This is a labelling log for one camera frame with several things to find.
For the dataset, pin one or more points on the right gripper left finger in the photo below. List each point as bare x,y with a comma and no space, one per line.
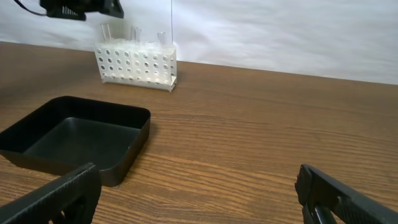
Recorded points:
62,196

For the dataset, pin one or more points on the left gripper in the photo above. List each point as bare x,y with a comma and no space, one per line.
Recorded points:
93,5

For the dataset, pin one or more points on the black tray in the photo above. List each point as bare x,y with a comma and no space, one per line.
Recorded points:
77,140

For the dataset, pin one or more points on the white test tube rack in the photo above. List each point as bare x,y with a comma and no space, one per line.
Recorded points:
136,63

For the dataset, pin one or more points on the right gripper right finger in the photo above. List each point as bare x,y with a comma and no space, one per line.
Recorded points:
329,193

